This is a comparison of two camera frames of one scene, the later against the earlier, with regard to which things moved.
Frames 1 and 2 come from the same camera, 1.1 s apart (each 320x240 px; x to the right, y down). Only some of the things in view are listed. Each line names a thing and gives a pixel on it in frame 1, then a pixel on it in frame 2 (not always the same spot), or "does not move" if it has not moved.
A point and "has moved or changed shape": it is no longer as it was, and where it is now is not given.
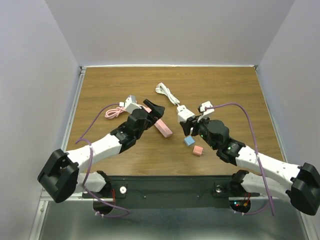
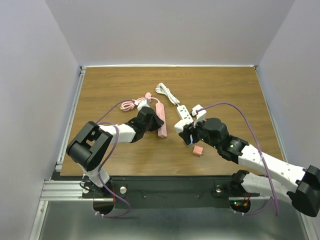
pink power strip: (161, 126) has moved or changed shape
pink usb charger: (198, 150) does not move
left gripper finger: (156, 111) to (157, 122)
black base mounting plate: (205, 192) does not move
